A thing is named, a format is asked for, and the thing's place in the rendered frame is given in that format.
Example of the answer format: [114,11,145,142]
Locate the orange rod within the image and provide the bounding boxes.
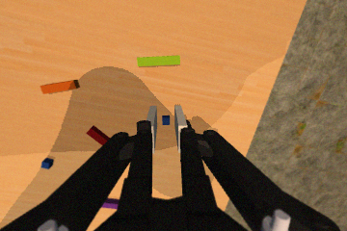
[40,80,80,94]

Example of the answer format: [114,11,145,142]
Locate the purple rod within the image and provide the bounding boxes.
[101,198,119,209]

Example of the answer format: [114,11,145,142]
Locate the lime green rectangular bar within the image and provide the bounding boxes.
[137,55,180,66]

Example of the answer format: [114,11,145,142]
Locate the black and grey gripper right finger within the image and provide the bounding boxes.
[174,105,340,231]

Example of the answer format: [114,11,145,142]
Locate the red rod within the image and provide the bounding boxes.
[86,126,110,145]

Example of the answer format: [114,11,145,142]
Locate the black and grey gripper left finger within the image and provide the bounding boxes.
[0,106,157,231]

